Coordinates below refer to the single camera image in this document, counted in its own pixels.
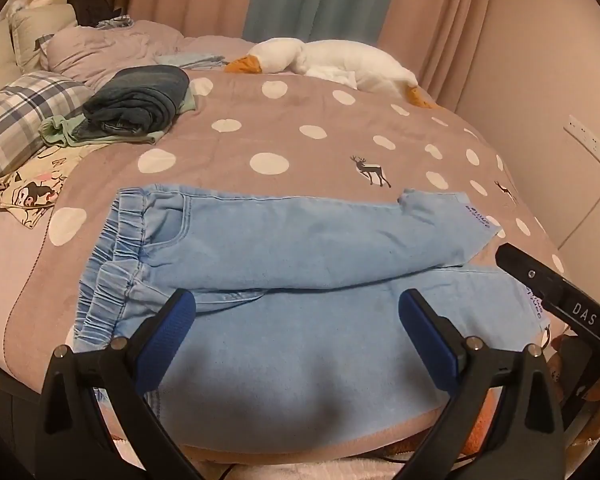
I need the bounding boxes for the orange cloth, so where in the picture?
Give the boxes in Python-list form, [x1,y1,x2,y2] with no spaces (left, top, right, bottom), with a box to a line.
[457,390,496,458]

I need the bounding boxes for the white power cable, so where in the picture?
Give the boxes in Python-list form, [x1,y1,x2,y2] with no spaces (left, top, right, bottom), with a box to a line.
[559,169,600,250]

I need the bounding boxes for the beige pillow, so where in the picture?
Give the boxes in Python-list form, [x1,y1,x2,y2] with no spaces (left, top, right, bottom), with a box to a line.
[7,4,78,73]

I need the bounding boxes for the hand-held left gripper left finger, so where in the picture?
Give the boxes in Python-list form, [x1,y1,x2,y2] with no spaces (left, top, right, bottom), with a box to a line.
[34,288,206,480]

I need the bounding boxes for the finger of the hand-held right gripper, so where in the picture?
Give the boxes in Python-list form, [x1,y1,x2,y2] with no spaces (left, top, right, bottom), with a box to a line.
[495,243,567,312]

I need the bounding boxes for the black garment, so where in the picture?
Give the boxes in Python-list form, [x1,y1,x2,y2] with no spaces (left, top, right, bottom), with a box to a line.
[66,0,126,28]

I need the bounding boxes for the light blue denim pants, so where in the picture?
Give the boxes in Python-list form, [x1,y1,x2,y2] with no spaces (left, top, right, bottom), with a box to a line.
[70,185,556,443]

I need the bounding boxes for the white power strip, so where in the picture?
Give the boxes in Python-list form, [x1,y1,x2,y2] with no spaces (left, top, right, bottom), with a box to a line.
[564,114,600,177]

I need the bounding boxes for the folded dark jeans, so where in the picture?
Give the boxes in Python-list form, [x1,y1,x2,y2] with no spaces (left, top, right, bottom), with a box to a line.
[82,65,191,136]

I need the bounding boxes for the green garment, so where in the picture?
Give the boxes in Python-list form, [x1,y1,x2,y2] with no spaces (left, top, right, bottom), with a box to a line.
[39,92,197,148]

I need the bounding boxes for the light blue folded cloth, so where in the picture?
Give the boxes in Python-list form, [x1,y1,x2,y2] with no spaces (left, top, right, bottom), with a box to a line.
[155,52,229,71]

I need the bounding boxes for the plaid pillow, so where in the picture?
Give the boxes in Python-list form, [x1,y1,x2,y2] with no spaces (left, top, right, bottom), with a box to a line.
[0,71,96,221]

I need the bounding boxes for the white goose plush toy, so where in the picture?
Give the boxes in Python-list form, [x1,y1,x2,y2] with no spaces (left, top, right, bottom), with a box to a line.
[225,39,438,110]

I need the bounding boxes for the cartoon print cloth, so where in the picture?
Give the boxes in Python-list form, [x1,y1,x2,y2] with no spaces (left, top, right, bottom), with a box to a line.
[0,145,111,231]

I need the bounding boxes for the pink quilt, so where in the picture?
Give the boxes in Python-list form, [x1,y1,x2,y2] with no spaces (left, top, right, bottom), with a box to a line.
[40,20,251,91]

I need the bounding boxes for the polka dot deer blanket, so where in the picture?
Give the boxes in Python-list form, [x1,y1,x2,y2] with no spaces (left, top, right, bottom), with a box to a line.
[0,72,571,461]

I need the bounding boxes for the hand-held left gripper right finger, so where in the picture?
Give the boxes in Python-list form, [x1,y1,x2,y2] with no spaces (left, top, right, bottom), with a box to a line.
[399,288,566,480]

